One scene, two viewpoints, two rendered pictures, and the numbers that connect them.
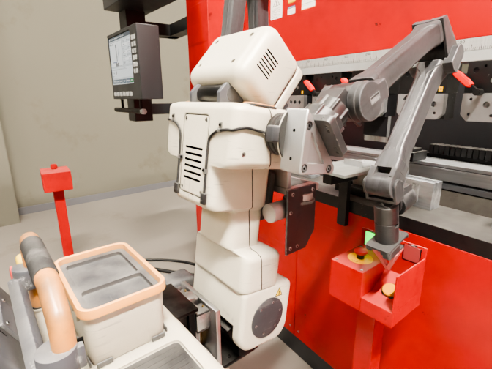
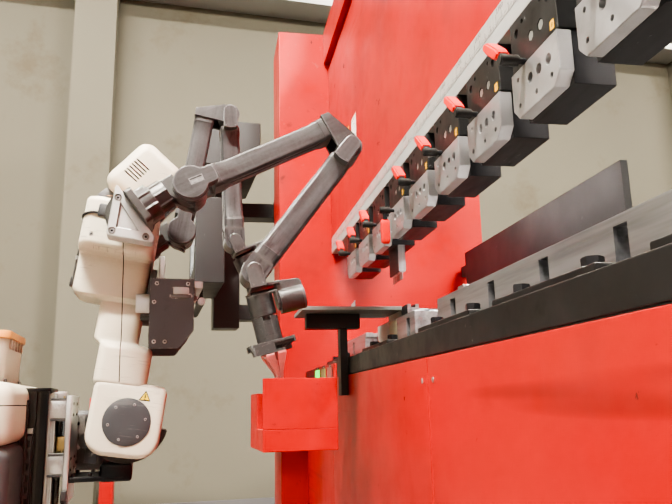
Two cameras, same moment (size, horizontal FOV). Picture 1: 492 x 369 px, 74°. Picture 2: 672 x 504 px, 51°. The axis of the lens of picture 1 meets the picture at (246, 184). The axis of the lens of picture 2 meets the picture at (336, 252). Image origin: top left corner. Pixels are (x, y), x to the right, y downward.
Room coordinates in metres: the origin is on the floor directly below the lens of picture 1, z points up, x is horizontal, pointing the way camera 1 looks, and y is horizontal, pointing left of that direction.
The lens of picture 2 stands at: (-0.57, -1.13, 0.76)
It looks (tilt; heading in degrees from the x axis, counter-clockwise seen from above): 12 degrees up; 24
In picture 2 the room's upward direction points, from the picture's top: 1 degrees counter-clockwise
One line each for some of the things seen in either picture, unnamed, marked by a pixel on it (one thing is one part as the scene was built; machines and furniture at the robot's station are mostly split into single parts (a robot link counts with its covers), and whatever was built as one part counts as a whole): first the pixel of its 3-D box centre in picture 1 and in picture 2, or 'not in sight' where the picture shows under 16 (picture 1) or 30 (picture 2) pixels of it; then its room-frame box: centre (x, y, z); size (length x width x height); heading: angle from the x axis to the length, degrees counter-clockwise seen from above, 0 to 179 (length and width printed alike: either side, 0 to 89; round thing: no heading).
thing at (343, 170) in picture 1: (348, 167); (346, 312); (1.17, -0.38, 1.00); 0.26 x 0.18 x 0.01; 124
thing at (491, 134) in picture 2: not in sight; (504, 108); (0.61, -0.93, 1.26); 0.15 x 0.09 x 0.17; 34
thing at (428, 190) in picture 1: (384, 183); (405, 337); (1.20, -0.53, 0.92); 0.39 x 0.06 x 0.10; 34
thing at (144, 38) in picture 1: (133, 65); (205, 250); (1.93, 0.62, 1.42); 0.45 x 0.12 x 0.36; 39
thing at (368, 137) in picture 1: (376, 128); (397, 265); (1.25, -0.50, 1.13); 0.10 x 0.02 x 0.10; 34
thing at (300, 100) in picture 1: (299, 94); (363, 251); (1.60, -0.26, 1.26); 0.15 x 0.09 x 0.17; 34
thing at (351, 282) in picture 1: (375, 272); (292, 406); (0.85, -0.38, 0.75); 0.20 x 0.16 x 0.18; 38
